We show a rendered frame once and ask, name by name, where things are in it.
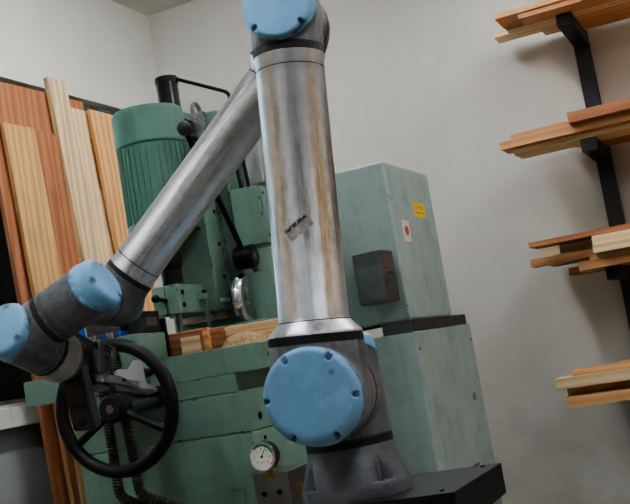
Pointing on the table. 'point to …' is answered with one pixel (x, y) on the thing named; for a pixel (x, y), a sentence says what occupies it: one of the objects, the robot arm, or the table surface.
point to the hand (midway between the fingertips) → (122, 399)
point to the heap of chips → (244, 338)
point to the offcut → (190, 344)
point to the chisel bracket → (179, 300)
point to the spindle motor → (147, 154)
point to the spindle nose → (173, 271)
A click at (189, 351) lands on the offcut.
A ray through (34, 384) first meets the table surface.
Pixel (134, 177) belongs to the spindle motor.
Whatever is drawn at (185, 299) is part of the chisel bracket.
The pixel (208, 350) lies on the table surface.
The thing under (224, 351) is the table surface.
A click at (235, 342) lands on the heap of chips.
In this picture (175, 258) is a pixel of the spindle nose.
